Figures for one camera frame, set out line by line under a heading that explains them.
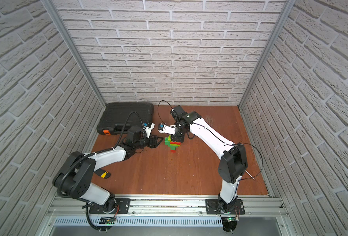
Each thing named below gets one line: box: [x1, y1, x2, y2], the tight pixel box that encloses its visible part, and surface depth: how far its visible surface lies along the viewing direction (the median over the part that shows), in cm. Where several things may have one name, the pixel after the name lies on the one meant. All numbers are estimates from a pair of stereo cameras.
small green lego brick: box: [164, 134, 172, 146], surface depth 87 cm
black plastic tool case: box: [96, 102, 155, 136], surface depth 102 cm
